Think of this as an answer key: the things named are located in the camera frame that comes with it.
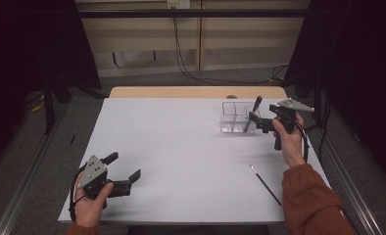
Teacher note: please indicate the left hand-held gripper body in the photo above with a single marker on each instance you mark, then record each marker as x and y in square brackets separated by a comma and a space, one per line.
[91, 171]

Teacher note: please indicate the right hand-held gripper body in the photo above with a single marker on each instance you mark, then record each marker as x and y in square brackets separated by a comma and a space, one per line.
[285, 120]

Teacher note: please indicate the black marker pen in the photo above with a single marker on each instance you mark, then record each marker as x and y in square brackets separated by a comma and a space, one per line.
[257, 103]

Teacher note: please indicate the clear acrylic organizer box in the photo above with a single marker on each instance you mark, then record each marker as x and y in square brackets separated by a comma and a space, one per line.
[230, 125]

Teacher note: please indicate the thin black pen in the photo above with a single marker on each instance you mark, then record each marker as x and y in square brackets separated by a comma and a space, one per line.
[266, 185]

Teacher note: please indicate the person's right hand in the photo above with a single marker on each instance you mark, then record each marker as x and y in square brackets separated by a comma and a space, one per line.
[292, 147]

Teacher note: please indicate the person's left hand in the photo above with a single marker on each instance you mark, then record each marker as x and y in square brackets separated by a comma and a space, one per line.
[88, 212]

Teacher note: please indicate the small black stick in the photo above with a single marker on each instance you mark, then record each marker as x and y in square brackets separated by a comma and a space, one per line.
[72, 139]

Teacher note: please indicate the black metal stand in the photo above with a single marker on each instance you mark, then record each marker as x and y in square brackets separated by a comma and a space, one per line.
[49, 111]

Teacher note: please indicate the black curtain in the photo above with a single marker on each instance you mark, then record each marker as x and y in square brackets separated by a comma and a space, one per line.
[361, 49]
[18, 49]

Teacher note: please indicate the black horizontal bar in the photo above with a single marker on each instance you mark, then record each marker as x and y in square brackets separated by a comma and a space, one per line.
[132, 13]

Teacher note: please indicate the metal floor rail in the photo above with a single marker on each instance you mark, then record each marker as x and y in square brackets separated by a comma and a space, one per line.
[352, 196]
[18, 196]

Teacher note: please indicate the wooden vertical wall trim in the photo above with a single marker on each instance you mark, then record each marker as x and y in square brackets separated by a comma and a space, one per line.
[199, 39]

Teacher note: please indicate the white wall socket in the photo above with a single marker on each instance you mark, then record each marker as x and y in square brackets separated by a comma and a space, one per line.
[183, 4]

